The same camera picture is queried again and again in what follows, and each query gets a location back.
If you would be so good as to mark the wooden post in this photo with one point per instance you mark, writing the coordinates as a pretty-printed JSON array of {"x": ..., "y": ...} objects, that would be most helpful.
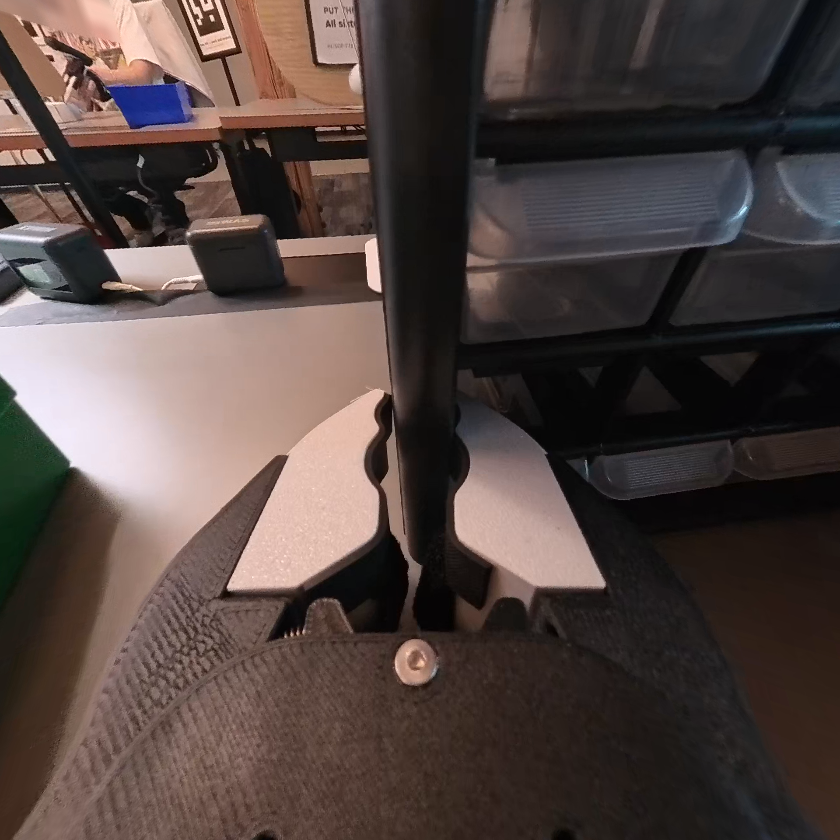
[{"x": 272, "y": 72}]

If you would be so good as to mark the blue plastic bin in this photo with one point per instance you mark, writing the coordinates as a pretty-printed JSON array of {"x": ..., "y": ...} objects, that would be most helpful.
[{"x": 151, "y": 105}]

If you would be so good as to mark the rows of clear drawers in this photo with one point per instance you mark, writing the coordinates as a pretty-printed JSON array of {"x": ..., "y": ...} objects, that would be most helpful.
[{"x": 590, "y": 197}]

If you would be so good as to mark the black and white tag poster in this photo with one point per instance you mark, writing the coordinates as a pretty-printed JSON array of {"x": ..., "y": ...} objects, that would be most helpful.
[{"x": 210, "y": 26}]

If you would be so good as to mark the black drawer cabinet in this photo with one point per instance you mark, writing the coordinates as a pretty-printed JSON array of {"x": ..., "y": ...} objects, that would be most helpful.
[{"x": 420, "y": 197}]

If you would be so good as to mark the dark grey charger box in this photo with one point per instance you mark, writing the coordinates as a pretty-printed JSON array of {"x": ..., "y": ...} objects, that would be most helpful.
[
  {"x": 236, "y": 256},
  {"x": 59, "y": 256}
]

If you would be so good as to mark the green plastic storage bin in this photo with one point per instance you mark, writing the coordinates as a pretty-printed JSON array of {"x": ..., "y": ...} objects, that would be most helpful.
[{"x": 26, "y": 492}]

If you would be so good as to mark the wooden desk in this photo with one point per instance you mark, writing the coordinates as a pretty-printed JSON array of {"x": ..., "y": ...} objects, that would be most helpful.
[
  {"x": 289, "y": 115},
  {"x": 98, "y": 134}
]

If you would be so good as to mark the framed white sign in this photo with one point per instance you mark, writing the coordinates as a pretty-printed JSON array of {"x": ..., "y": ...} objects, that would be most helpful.
[{"x": 331, "y": 33}]

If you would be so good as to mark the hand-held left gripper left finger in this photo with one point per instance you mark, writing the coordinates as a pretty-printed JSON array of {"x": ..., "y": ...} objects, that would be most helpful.
[{"x": 315, "y": 505}]

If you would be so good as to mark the black tripod pole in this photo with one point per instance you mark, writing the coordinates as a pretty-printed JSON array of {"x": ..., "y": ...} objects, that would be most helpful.
[{"x": 59, "y": 144}]

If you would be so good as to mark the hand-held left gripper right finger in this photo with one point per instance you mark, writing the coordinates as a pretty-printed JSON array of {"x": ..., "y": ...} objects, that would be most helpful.
[{"x": 525, "y": 512}]

